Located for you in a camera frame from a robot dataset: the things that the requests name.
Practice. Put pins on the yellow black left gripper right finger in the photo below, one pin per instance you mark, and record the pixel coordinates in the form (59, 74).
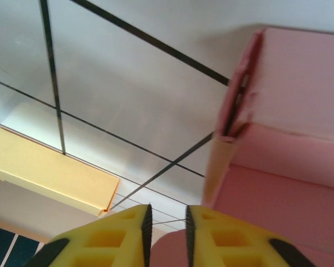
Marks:
(233, 242)

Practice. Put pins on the pink paper box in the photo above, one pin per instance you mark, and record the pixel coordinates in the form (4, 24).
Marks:
(281, 194)

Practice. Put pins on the yellow paper box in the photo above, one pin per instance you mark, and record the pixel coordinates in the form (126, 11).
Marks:
(50, 169)

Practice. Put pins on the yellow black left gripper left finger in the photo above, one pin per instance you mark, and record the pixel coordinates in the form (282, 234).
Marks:
(105, 242)

